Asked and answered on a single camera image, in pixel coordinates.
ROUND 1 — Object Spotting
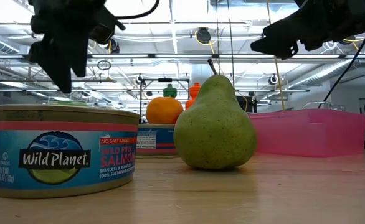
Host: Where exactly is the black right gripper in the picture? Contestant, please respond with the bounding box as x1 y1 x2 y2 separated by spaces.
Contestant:
250 0 365 61

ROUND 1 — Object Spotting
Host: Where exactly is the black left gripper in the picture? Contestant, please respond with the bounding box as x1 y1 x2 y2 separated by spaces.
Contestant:
26 0 127 95

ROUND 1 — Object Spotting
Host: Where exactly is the blue salmon tin can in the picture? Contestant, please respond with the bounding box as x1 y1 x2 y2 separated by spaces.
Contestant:
0 103 141 200
135 123 179 160

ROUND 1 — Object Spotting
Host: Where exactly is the orange plastic water bottle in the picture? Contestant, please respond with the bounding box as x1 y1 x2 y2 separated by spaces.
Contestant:
184 82 202 110

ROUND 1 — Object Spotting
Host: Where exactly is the green plastic water bottle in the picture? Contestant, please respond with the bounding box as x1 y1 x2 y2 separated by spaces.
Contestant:
162 83 178 99

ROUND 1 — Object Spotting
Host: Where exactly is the orange fruit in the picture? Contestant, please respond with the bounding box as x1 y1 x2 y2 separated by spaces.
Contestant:
145 96 184 126

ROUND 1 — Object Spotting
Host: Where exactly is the green pear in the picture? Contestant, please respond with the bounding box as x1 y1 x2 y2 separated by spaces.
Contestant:
173 58 258 170

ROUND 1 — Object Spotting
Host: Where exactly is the clear plastic bin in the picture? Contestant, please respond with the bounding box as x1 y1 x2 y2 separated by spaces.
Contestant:
300 101 347 113

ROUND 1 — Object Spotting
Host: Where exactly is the pink plastic bin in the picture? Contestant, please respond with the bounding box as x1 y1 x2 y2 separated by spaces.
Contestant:
247 108 365 158

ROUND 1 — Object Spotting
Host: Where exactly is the yellow hanging cable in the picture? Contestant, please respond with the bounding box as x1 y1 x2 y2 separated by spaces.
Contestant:
265 0 286 112

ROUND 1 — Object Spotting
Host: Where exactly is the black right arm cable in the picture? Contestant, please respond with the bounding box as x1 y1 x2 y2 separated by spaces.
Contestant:
318 30 365 109

